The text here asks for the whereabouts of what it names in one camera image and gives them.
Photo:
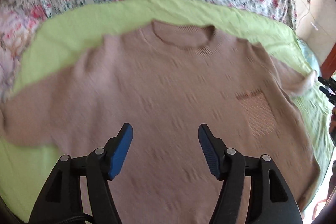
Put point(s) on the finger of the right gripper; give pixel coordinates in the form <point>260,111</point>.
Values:
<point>331,83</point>
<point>331,97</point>

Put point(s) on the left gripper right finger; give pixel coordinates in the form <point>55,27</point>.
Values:
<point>270,199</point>

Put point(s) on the light green bed sheet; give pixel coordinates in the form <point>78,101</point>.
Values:
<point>61,40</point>

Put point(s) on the beige knit sweater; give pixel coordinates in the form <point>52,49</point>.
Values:
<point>165,81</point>

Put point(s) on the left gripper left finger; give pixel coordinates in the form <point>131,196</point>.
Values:
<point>77,189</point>

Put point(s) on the right hand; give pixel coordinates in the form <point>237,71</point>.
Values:
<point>332,126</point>

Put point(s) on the pink floral pillow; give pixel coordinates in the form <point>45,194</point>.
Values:
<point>17,33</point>

